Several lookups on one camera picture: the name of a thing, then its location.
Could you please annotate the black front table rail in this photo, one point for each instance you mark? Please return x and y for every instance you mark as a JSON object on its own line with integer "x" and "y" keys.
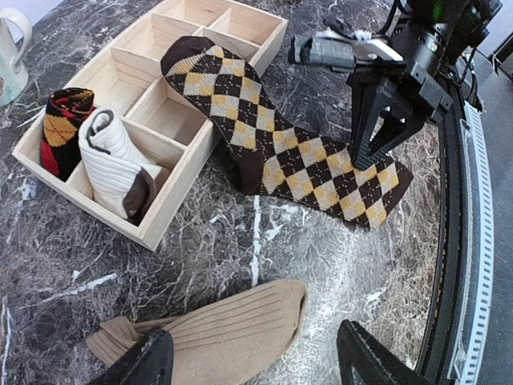
{"x": 446, "y": 301}

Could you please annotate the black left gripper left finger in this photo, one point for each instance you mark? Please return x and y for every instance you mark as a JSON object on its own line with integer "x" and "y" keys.
{"x": 149, "y": 361}

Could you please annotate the rolled red argyle sock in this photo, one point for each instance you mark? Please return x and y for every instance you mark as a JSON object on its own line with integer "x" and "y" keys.
{"x": 66, "y": 110}

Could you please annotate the rolled white ribbed sock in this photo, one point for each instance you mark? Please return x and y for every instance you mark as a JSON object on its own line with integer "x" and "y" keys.
{"x": 124, "y": 180}

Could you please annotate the beige ribbed sock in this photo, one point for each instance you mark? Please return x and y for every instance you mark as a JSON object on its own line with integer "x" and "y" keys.
{"x": 226, "y": 342}

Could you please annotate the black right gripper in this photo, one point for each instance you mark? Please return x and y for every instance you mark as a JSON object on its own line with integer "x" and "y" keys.
{"x": 394, "y": 95}

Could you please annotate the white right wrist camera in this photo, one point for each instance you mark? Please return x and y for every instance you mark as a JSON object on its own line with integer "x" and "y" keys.
{"x": 330, "y": 51}

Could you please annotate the coral pattern ceramic mug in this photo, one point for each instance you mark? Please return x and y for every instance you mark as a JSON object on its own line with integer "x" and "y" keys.
{"x": 14, "y": 75}

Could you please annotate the brown yellow argyle sock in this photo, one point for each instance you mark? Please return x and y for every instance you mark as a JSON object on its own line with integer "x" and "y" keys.
{"x": 274, "y": 157}

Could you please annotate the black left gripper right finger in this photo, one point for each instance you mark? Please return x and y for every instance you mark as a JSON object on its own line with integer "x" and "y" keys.
{"x": 359, "y": 351}

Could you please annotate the white slotted cable duct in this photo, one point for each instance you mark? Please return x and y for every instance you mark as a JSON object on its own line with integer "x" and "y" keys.
{"x": 478, "y": 234}

